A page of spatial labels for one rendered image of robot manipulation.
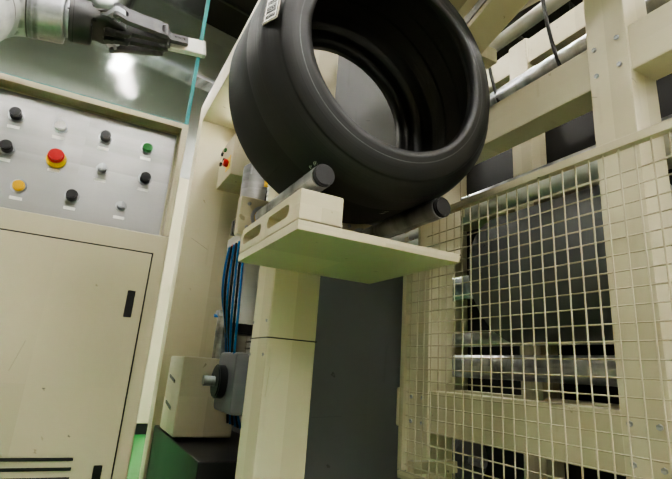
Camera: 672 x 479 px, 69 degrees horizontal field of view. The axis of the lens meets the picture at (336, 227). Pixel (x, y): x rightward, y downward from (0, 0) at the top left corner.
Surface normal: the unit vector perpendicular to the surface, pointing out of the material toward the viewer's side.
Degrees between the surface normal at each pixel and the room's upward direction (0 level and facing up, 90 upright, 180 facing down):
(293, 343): 90
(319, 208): 90
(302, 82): 96
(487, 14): 162
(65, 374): 90
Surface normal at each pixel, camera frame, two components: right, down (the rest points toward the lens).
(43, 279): 0.47, -0.22
